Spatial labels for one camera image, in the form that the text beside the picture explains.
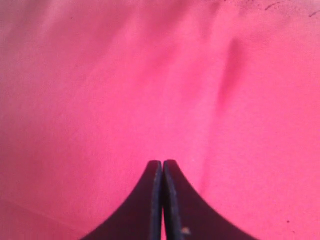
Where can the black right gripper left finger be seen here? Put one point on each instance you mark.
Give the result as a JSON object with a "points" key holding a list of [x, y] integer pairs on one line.
{"points": [[139, 217]]}

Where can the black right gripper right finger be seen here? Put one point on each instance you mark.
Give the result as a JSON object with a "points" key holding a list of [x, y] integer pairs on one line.
{"points": [[186, 214]]}

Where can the red table cloth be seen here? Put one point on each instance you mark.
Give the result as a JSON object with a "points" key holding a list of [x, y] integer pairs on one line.
{"points": [[91, 90]]}

